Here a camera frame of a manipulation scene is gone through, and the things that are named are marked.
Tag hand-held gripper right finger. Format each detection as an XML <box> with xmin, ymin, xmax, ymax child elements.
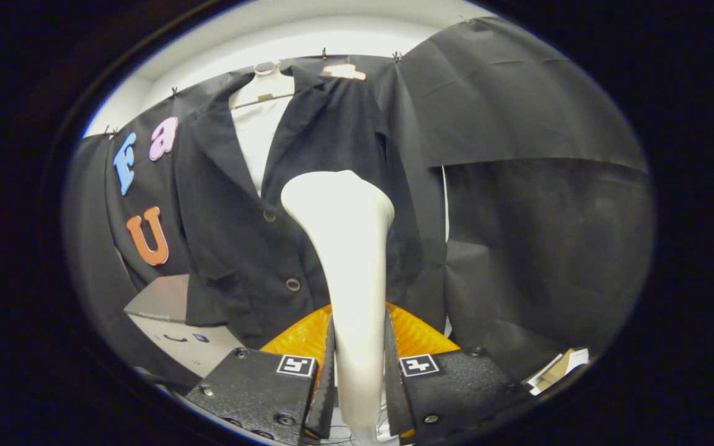
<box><xmin>384</xmin><ymin>302</ymin><xmax>534</xmax><ymax>445</ymax></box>

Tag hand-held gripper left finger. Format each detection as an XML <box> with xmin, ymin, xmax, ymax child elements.
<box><xmin>185</xmin><ymin>304</ymin><xmax>338</xmax><ymax>445</ymax></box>

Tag white garment steamer head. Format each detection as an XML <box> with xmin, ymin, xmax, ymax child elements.
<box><xmin>281</xmin><ymin>170</ymin><xmax>396</xmax><ymax>445</ymax></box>

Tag black button jacket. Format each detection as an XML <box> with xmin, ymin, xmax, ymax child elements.
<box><xmin>174</xmin><ymin>65</ymin><xmax>447</xmax><ymax>351</ymax></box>

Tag small cardboard box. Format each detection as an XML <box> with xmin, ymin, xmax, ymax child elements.
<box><xmin>527</xmin><ymin>347</ymin><xmax>590</xmax><ymax>396</ymax></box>

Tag grey cabinet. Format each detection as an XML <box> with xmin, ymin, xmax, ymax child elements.
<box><xmin>123</xmin><ymin>274</ymin><xmax>246</xmax><ymax>378</ymax></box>

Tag black backdrop cloth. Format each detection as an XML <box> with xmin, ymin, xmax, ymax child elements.
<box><xmin>63</xmin><ymin>15</ymin><xmax>655</xmax><ymax>385</ymax></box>

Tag white mannequin torso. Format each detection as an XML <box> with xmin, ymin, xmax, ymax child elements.
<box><xmin>228</xmin><ymin>61</ymin><xmax>296</xmax><ymax>198</ymax></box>

